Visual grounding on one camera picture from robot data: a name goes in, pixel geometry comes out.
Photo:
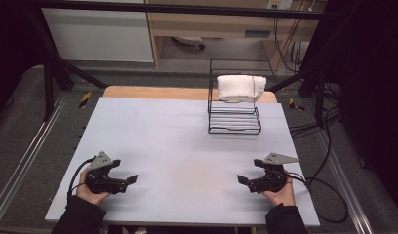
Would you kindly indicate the aluminium floor rail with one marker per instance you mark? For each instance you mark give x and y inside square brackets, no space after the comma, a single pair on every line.
[346,182]
[28,149]

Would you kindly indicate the person's left hand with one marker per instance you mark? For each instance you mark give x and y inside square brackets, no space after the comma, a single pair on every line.
[89,196]

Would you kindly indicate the black metal frame bar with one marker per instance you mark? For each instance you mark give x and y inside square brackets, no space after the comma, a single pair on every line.
[187,8]

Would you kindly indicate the white towel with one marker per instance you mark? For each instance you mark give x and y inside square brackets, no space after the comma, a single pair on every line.
[239,87]

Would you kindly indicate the person's right hand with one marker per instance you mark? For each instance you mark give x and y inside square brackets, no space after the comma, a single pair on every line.
[283,196]

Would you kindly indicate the white chair base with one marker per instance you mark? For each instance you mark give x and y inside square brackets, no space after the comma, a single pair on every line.
[187,40]

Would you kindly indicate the wooden desk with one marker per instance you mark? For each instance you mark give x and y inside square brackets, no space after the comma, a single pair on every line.
[216,26]

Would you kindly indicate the yellow black tape strip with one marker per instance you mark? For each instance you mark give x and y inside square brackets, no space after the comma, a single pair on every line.
[85,100]
[295,104]

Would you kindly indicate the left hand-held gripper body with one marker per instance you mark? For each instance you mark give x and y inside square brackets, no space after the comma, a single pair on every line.
[101,182]

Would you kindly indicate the black curtain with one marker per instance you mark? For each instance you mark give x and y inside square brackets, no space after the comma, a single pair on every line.
[10,48]
[376,81]

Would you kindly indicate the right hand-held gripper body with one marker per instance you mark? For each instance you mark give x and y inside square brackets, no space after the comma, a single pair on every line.
[271,180]

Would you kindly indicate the white wall socket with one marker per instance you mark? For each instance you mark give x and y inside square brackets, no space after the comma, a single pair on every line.
[278,4]

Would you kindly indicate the white cabinet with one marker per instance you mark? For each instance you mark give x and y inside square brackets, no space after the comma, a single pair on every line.
[96,35]

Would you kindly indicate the black metal stand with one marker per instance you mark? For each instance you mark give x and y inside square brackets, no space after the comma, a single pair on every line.
[50,84]
[320,94]

